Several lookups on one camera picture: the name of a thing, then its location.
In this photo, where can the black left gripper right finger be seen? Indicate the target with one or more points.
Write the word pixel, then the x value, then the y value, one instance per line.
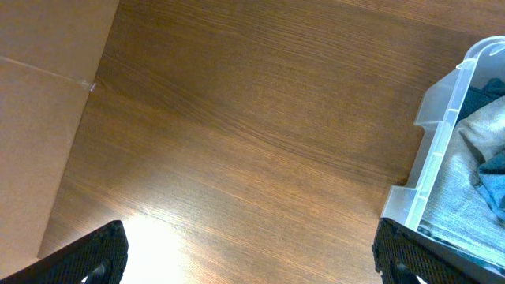
pixel 402 255

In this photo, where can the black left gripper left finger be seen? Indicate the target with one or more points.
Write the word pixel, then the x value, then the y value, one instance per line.
pixel 98 257

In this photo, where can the light wash jeans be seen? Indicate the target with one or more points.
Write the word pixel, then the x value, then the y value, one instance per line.
pixel 456 212

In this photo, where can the light blue cloth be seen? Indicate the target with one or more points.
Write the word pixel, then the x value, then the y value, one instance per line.
pixel 491 184

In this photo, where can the dark garment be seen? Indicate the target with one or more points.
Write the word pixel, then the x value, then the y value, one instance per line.
pixel 476 98

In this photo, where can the clear plastic storage container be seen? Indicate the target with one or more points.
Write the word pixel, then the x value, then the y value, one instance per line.
pixel 437 116

